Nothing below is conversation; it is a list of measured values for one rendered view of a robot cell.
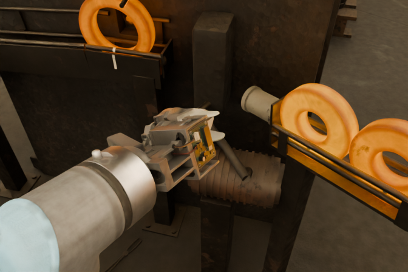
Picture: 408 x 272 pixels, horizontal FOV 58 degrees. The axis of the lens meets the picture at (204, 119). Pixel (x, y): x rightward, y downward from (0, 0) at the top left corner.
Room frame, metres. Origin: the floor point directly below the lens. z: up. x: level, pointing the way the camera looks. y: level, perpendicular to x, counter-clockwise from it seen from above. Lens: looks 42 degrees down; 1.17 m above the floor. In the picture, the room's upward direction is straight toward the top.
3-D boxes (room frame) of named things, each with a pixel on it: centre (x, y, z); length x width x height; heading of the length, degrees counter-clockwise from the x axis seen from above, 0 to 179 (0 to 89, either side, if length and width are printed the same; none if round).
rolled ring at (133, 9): (0.80, 0.21, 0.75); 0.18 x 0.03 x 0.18; 75
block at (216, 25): (0.75, -0.02, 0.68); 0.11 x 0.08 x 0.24; 166
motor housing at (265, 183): (0.59, -0.08, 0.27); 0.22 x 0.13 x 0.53; 76
